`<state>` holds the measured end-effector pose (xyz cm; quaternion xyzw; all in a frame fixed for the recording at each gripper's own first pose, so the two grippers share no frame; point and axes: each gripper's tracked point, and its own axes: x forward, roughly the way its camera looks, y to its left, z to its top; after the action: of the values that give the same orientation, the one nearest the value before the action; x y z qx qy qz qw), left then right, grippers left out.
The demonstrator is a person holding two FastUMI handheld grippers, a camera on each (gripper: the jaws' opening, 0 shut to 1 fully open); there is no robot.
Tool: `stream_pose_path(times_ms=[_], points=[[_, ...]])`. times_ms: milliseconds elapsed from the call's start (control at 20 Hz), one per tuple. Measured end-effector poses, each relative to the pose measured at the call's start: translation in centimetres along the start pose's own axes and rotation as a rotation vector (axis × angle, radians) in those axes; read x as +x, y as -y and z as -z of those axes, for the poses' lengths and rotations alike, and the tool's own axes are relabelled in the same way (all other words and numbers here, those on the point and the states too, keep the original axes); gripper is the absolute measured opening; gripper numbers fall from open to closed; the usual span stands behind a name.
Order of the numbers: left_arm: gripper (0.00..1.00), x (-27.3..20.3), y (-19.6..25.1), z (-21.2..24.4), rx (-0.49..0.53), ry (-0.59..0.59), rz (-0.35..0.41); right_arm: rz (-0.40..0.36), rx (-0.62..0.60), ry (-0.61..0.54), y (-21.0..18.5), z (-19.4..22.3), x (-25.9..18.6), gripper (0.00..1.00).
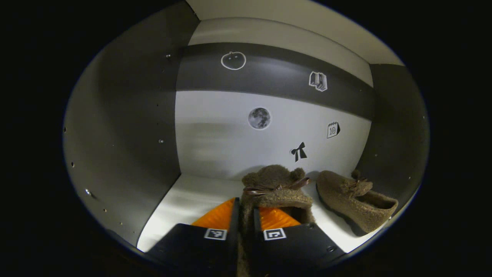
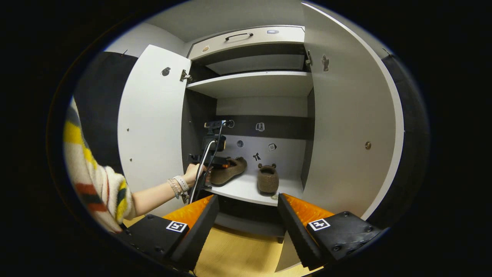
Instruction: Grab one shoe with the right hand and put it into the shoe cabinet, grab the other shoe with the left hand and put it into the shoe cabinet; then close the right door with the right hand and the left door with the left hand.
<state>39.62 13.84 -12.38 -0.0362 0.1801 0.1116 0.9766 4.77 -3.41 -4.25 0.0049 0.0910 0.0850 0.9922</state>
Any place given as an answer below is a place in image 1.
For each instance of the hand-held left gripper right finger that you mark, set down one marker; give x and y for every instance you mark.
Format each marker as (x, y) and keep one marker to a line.
(300, 246)

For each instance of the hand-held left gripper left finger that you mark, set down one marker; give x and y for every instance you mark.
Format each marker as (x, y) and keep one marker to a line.
(234, 238)

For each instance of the brown fuzzy shoe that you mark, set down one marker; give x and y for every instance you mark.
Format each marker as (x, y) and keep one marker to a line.
(353, 204)
(275, 192)

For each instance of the white shoe cabinet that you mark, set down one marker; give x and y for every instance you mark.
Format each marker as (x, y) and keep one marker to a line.
(215, 134)

